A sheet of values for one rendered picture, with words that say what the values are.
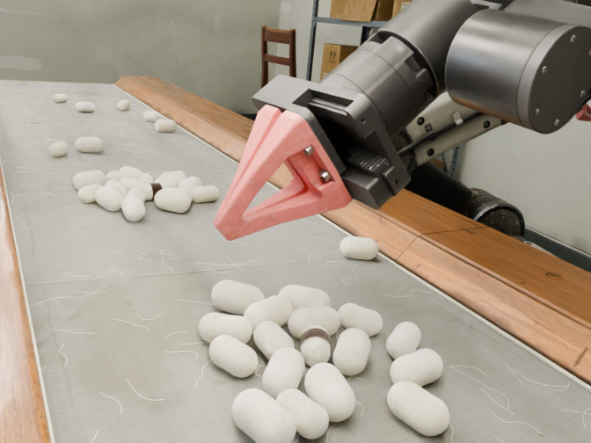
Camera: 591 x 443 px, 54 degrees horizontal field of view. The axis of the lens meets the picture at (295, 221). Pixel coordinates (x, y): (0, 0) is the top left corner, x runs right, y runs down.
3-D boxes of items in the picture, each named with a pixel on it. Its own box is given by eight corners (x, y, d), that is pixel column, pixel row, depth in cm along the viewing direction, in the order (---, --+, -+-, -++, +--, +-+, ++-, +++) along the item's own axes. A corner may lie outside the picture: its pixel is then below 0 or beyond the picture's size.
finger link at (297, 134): (201, 205, 30) (329, 92, 32) (160, 170, 36) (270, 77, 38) (268, 284, 34) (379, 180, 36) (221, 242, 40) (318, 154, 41)
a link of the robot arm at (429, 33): (441, 41, 42) (421, -31, 38) (521, 61, 37) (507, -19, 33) (375, 101, 40) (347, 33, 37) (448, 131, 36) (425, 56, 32)
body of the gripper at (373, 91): (341, 117, 29) (440, 29, 31) (255, 90, 38) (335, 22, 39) (391, 205, 33) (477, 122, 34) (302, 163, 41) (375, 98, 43)
